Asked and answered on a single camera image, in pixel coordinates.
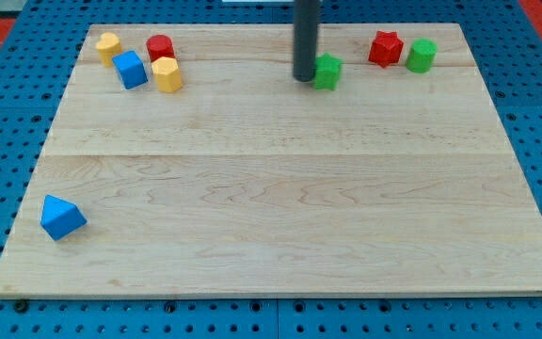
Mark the green star block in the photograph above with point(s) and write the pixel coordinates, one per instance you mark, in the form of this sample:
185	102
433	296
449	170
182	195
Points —
328	72

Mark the red star block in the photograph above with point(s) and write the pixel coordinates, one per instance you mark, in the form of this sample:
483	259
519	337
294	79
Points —
386	49

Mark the blue triangle block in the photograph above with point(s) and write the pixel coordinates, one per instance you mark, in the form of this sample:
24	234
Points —
60	218

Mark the light wooden board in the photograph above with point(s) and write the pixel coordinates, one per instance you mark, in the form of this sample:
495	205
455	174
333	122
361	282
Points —
248	184

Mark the yellow hexagon block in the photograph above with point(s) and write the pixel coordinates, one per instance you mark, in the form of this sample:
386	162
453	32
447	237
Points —
167	74

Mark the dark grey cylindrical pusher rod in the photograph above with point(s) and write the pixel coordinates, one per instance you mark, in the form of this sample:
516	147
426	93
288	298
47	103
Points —
306	21

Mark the red cylinder block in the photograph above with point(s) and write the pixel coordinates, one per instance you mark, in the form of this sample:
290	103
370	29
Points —
160	46

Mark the blue cube block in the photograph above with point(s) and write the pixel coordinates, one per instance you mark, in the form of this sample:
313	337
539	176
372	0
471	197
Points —
130	69

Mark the green cylinder block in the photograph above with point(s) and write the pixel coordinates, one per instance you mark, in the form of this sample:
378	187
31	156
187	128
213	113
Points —
421	56

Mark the yellow heart block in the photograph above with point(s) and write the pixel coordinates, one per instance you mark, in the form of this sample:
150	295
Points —
108	46

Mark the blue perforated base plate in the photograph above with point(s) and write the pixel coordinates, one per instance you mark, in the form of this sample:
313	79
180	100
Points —
36	62

